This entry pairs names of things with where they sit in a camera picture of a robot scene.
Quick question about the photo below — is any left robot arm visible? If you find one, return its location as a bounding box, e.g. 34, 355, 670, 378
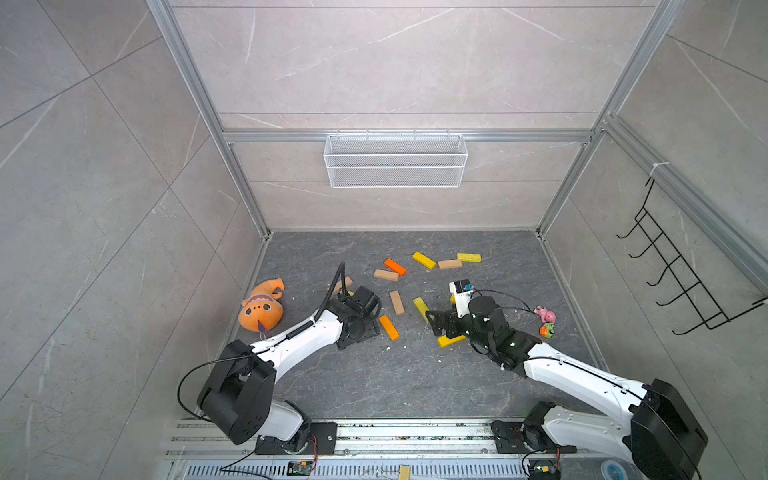
176, 263, 382, 454

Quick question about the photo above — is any white wire mesh basket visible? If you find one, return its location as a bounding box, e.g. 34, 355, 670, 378
323, 133, 468, 189

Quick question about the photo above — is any yellow block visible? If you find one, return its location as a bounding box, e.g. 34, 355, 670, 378
437, 335, 466, 348
412, 252, 437, 270

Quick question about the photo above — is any aluminium rail frame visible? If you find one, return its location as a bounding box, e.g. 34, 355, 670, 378
160, 418, 643, 479

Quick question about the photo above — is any tan block top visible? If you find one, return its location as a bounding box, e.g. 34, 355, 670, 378
438, 259, 463, 270

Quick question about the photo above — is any pink pig toy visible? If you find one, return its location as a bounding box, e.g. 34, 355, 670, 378
534, 306, 556, 324

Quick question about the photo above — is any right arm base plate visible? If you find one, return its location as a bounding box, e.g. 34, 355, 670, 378
490, 401, 577, 454

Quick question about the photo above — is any yellow block bottom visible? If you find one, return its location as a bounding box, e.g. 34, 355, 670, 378
437, 335, 466, 348

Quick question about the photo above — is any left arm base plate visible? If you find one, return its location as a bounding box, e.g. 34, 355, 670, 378
255, 422, 339, 455

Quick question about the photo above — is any orange block lower centre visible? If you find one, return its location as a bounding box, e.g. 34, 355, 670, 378
379, 315, 400, 341

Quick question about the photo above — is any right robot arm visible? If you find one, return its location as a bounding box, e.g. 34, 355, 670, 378
424, 292, 708, 479

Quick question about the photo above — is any yellow-green block centre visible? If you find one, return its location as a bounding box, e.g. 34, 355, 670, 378
413, 297, 429, 321

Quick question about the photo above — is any orange block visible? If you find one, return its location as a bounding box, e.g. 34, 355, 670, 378
379, 315, 400, 341
384, 259, 407, 276

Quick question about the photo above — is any orange plush toy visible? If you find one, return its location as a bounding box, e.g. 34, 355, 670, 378
238, 278, 285, 334

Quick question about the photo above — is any yellow block top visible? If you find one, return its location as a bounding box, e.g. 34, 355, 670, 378
412, 252, 437, 270

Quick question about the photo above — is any black wire hook rack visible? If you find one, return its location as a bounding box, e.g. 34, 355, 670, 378
616, 179, 767, 336

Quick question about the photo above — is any yellow-green block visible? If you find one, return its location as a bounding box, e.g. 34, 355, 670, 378
413, 297, 429, 321
457, 253, 482, 263

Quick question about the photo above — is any small orange green toy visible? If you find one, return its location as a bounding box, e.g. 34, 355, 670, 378
539, 323, 554, 338

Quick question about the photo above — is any yellow-green block top right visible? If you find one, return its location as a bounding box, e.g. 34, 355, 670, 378
457, 253, 482, 263

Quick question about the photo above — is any tan block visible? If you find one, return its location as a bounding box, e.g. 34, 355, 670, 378
333, 277, 353, 294
438, 259, 463, 270
390, 291, 405, 316
374, 269, 400, 282

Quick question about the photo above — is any orange block upper centre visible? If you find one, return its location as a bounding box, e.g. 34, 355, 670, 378
384, 259, 407, 276

